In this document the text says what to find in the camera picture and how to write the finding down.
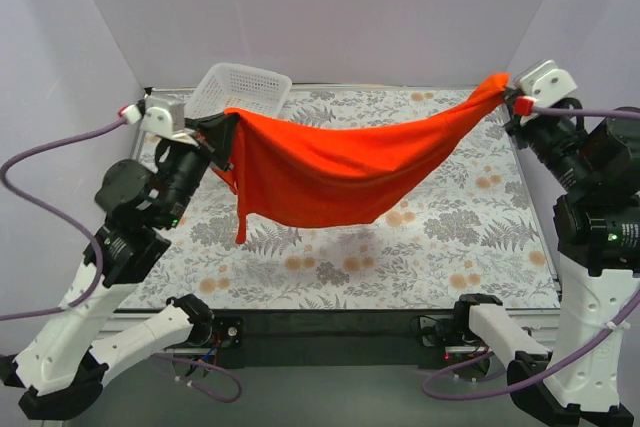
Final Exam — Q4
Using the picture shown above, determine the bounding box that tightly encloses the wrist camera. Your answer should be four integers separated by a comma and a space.
140, 94, 187, 141
514, 60, 577, 108

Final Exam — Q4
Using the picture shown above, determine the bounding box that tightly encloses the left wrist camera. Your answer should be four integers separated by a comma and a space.
140, 94, 187, 141

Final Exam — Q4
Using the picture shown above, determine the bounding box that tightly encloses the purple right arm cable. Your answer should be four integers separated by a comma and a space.
422, 96, 640, 401

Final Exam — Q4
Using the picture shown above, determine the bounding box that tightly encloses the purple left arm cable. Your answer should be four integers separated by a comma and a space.
0, 109, 246, 404

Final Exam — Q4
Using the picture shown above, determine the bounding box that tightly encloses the floral patterned table mat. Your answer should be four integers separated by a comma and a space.
124, 109, 558, 309

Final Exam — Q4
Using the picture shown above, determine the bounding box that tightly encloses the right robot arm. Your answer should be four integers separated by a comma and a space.
452, 89, 639, 426

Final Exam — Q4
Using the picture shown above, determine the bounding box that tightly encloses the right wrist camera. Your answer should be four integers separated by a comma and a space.
514, 60, 577, 108

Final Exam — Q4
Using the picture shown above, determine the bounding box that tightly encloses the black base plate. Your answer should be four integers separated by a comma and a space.
216, 309, 453, 369

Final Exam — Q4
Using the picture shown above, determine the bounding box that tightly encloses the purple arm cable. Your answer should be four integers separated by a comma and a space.
0, 109, 246, 404
422, 96, 640, 401

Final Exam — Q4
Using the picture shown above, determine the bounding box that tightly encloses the aluminium table frame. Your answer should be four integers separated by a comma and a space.
69, 84, 566, 353

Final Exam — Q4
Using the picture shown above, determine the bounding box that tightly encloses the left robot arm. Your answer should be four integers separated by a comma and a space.
1, 114, 242, 421

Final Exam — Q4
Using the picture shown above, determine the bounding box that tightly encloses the white plastic basket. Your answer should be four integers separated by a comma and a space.
184, 63, 292, 119

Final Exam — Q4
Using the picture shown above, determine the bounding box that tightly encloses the orange t shirt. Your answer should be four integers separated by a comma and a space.
221, 73, 509, 244

